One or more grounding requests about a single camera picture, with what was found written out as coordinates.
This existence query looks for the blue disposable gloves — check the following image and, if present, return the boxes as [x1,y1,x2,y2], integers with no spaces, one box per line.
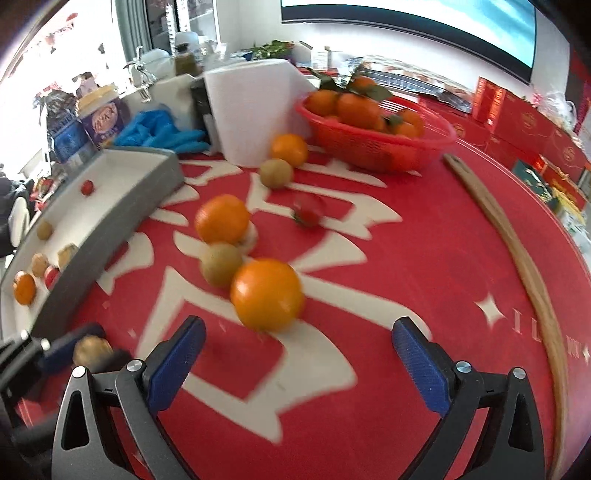
[113,109,211,153]

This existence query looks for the stack of red gift boxes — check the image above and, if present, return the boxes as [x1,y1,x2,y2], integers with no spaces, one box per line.
[416,76,591,171]

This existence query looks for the black box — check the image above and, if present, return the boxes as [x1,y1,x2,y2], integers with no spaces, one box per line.
[190,76,218,144]

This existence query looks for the red plastic basket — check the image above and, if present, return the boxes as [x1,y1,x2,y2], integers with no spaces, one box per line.
[295,95,458,175]

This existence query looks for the grey tray with white inside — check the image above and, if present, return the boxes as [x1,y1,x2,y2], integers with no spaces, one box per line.
[0,147,185,342]

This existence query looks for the purple cup with yellow lid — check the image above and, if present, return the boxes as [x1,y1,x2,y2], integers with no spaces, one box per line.
[76,84,132,148]

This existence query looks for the metal tap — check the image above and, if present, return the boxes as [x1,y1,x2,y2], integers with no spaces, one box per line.
[124,45,155,103]

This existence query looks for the clear plastic bag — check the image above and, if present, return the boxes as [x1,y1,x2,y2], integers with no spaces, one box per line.
[533,88,583,134]

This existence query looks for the checkered cloth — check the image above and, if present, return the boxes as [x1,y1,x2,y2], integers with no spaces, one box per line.
[355,55,476,112]

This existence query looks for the green gift bag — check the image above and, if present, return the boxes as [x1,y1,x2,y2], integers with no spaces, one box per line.
[512,159,555,204]

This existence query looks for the blue carton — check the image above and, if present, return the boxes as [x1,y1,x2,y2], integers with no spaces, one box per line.
[48,120,98,164]

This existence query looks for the green leaves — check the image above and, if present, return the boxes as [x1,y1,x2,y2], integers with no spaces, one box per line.
[252,41,296,61]

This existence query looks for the red round printed table mat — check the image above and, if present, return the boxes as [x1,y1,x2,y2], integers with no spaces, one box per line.
[14,99,573,480]

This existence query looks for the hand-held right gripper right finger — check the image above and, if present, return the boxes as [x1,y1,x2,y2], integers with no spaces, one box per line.
[392,318,546,480]

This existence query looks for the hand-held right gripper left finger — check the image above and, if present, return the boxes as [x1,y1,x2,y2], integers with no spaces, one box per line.
[52,315,207,480]

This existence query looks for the orange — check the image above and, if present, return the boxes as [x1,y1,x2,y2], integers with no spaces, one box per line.
[194,194,251,245]
[269,133,309,168]
[229,258,306,332]
[12,271,37,305]

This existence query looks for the red gold-trimmed apple box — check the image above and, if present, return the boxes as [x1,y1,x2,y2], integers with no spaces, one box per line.
[531,154,589,208]

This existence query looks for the wall television screen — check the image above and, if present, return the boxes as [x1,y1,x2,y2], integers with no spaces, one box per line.
[280,0,539,85]

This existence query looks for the white paper towel roll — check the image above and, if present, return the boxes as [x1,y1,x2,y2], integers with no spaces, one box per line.
[203,58,319,168]

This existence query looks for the window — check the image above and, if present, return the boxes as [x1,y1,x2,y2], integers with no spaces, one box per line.
[4,0,218,116]

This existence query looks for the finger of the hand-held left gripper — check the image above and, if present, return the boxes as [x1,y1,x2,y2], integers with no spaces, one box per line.
[93,349,136,376]
[39,322,106,372]

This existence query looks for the pile of leafy tangerines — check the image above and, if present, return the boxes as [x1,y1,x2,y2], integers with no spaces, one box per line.
[305,65,426,139]

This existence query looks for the jar with green contents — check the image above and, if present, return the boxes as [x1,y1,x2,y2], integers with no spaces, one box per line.
[173,41,204,77]

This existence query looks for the long wooden stick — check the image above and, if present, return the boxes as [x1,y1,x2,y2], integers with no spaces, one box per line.
[443,154,570,480]

